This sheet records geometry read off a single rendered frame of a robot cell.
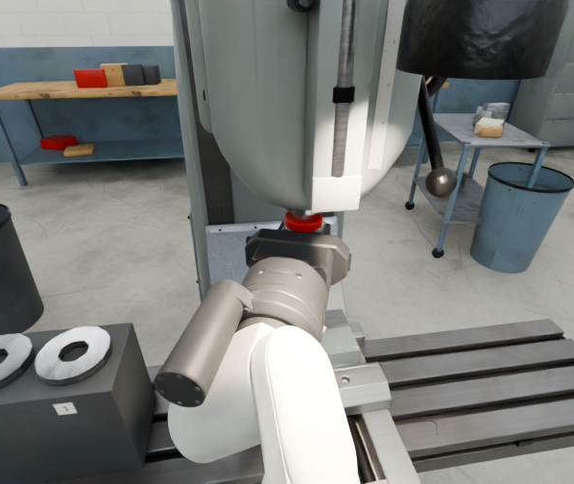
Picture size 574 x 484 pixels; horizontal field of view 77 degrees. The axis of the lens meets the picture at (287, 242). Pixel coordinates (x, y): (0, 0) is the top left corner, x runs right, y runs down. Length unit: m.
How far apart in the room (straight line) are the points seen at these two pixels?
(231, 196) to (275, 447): 0.66
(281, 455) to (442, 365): 0.60
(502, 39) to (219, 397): 0.25
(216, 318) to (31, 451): 0.43
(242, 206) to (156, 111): 3.96
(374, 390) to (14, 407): 0.47
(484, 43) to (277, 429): 0.22
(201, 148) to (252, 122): 0.49
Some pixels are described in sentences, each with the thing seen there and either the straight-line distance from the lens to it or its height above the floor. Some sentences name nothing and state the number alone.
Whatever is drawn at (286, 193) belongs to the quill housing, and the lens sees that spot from 0.33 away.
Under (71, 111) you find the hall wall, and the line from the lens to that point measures 5.00.
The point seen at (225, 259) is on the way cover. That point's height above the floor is 0.99.
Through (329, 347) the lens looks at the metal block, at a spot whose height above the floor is 1.04.
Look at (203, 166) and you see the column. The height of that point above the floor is 1.20.
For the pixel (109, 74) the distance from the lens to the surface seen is 4.26.
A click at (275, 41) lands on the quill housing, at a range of 0.30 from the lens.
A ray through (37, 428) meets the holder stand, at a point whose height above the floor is 1.03.
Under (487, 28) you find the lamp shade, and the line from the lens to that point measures 0.19.
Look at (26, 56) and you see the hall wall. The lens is 5.03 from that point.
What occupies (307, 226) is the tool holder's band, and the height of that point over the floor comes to 1.27.
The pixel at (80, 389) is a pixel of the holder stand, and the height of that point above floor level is 1.09.
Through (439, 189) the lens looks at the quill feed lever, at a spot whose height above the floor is 1.33.
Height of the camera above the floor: 1.48
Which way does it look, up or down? 32 degrees down
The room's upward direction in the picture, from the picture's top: straight up
